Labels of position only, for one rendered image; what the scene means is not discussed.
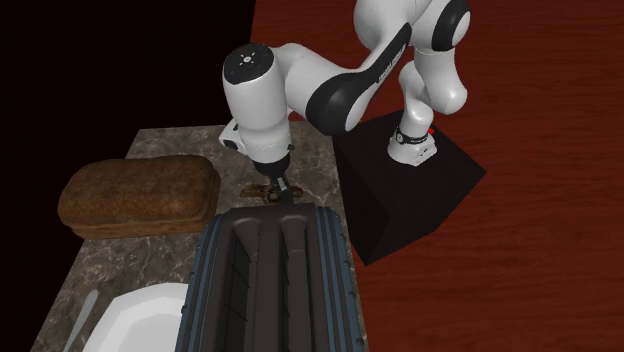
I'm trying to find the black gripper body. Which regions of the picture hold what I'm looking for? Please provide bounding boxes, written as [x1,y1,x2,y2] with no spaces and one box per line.
[252,156,293,180]

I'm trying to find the dark toaster with blue stripes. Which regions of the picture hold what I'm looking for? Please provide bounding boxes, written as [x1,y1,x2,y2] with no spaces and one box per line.
[174,203,371,352]

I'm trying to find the black robot stand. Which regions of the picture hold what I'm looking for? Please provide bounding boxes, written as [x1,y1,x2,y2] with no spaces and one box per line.
[332,108,488,267]

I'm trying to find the brown bread loaf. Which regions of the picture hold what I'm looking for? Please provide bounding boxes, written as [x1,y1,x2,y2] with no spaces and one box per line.
[57,154,223,241]

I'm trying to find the white plate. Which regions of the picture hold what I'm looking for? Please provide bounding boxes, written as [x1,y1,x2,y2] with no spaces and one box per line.
[81,282,191,352]

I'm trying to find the grey knife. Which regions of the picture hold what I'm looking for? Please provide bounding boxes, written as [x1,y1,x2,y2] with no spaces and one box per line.
[61,288,101,352]

